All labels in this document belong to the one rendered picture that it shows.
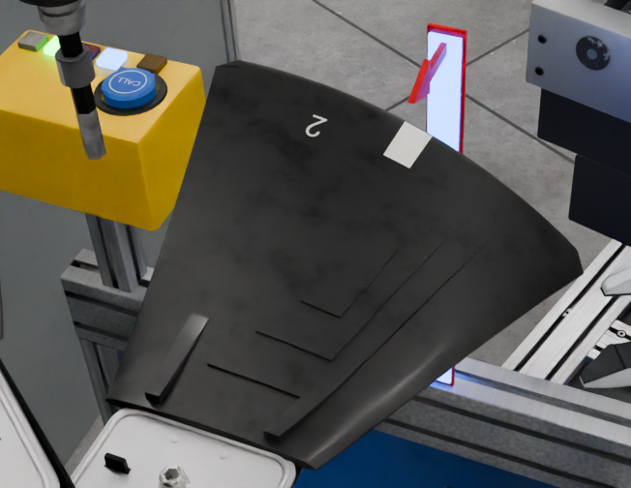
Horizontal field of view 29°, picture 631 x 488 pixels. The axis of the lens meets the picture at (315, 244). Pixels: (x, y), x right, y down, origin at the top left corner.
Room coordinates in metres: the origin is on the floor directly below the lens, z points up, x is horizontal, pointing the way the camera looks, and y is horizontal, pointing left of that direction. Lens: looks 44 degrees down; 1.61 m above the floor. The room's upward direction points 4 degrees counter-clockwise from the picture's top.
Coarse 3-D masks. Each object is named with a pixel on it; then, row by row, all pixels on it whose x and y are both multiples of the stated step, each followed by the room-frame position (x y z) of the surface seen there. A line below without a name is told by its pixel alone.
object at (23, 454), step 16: (0, 384) 0.28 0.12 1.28; (0, 400) 0.28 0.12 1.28; (16, 400) 0.28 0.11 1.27; (0, 416) 0.28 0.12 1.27; (16, 416) 0.28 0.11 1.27; (0, 432) 0.27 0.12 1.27; (16, 432) 0.27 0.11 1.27; (32, 432) 0.27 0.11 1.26; (0, 448) 0.27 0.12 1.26; (16, 448) 0.27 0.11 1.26; (32, 448) 0.27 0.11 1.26; (0, 464) 0.27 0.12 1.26; (16, 464) 0.26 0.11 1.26; (32, 464) 0.26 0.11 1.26; (48, 464) 0.26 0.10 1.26; (0, 480) 0.26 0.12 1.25; (16, 480) 0.26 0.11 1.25; (32, 480) 0.26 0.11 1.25; (48, 480) 0.26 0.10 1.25
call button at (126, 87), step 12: (120, 72) 0.75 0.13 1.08; (132, 72) 0.75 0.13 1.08; (144, 72) 0.75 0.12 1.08; (108, 84) 0.73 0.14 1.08; (120, 84) 0.73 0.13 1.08; (132, 84) 0.73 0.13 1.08; (144, 84) 0.73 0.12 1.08; (108, 96) 0.72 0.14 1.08; (120, 96) 0.72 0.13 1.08; (132, 96) 0.72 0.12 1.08; (144, 96) 0.72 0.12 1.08
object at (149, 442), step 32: (128, 416) 0.34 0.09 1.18; (160, 416) 0.34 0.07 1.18; (96, 448) 0.32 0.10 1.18; (128, 448) 0.32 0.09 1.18; (160, 448) 0.32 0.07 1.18; (192, 448) 0.32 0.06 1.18; (224, 448) 0.32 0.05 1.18; (256, 448) 0.32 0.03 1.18; (96, 480) 0.31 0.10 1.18; (128, 480) 0.31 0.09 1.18; (192, 480) 0.31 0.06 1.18; (224, 480) 0.30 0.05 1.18; (256, 480) 0.30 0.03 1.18; (288, 480) 0.30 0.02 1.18
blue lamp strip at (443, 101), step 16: (432, 32) 0.62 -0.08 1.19; (432, 48) 0.61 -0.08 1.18; (448, 48) 0.61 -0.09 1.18; (448, 64) 0.61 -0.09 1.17; (432, 80) 0.61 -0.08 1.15; (448, 80) 0.61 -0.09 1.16; (432, 96) 0.61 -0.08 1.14; (448, 96) 0.61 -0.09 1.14; (432, 112) 0.61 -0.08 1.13; (448, 112) 0.61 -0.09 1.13; (432, 128) 0.61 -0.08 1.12; (448, 128) 0.61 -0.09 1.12; (448, 144) 0.61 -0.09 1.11
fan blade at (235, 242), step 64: (256, 64) 0.56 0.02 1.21; (256, 128) 0.51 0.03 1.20; (384, 128) 0.52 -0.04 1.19; (192, 192) 0.47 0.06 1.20; (256, 192) 0.47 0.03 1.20; (320, 192) 0.47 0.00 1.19; (384, 192) 0.47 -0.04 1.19; (448, 192) 0.48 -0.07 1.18; (512, 192) 0.49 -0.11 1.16; (192, 256) 0.43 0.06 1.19; (256, 256) 0.43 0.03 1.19; (320, 256) 0.43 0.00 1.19; (384, 256) 0.43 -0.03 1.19; (448, 256) 0.43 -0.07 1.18; (512, 256) 0.44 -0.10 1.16; (576, 256) 0.46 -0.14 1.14; (192, 320) 0.39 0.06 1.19; (256, 320) 0.39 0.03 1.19; (320, 320) 0.38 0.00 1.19; (384, 320) 0.39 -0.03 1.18; (448, 320) 0.39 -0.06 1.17; (512, 320) 0.40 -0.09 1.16; (128, 384) 0.36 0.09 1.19; (192, 384) 0.35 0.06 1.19; (256, 384) 0.35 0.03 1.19; (320, 384) 0.35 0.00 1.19; (384, 384) 0.35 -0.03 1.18; (320, 448) 0.31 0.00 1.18
